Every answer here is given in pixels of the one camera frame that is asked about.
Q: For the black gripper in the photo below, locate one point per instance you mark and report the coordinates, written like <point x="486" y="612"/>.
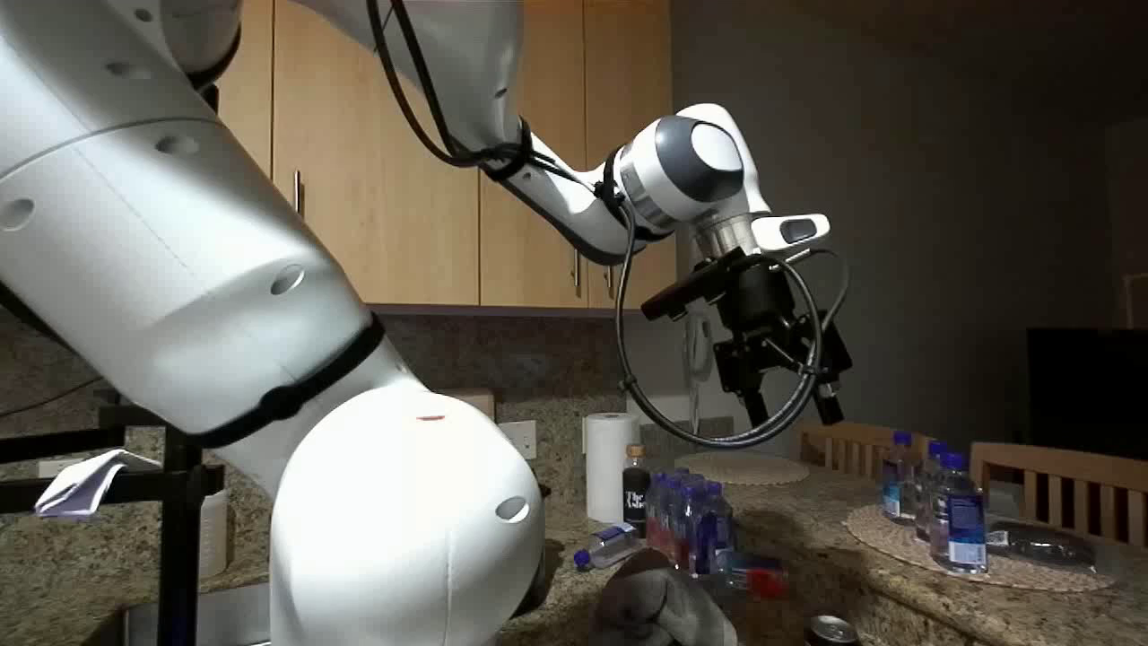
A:
<point x="754" y="298"/>

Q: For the dark grey towel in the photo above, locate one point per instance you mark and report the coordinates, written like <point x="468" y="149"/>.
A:
<point x="659" y="604"/>

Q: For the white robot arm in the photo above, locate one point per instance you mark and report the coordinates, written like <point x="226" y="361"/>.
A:
<point x="180" y="239"/>

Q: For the white paper towel roll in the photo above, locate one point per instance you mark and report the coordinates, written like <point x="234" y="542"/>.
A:
<point x="604" y="469"/>

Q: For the black can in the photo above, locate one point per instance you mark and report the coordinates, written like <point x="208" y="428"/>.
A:
<point x="832" y="632"/>

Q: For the wooden chair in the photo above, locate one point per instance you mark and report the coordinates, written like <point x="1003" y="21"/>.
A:
<point x="1060" y="484"/>
<point x="851" y="451"/>

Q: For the round woven placemat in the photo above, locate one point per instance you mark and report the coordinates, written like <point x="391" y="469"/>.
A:
<point x="882" y="531"/>
<point x="741" y="469"/>

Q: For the blue label water bottle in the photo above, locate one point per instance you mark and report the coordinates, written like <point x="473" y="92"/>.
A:
<point x="899" y="484"/>
<point x="963" y="520"/>
<point x="926" y="495"/>

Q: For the small dark bottle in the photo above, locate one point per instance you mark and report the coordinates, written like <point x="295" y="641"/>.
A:
<point x="637" y="489"/>

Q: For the red labelled plastic package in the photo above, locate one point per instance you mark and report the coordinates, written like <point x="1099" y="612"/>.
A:
<point x="766" y="582"/>

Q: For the lying clear water bottle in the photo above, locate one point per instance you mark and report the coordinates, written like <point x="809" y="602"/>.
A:
<point x="604" y="549"/>

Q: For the wooden chair back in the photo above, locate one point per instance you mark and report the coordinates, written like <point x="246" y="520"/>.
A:
<point x="1060" y="484"/>

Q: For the dark object on placemat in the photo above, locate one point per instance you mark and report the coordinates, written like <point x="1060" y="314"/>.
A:
<point x="1042" y="542"/>

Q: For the white plastic container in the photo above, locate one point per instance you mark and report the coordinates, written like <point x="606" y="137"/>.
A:
<point x="214" y="536"/>

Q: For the metal sink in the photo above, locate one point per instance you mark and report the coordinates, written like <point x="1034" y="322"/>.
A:
<point x="226" y="615"/>

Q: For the white crumpled paper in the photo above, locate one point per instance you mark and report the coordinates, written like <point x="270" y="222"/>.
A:
<point x="82" y="482"/>

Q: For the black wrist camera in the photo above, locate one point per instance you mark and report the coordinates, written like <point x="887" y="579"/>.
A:
<point x="693" y="293"/>

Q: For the white wall outlet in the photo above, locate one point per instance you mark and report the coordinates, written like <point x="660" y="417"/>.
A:
<point x="521" y="438"/>

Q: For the black camera stand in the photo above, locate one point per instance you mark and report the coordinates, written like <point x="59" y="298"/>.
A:
<point x="180" y="538"/>

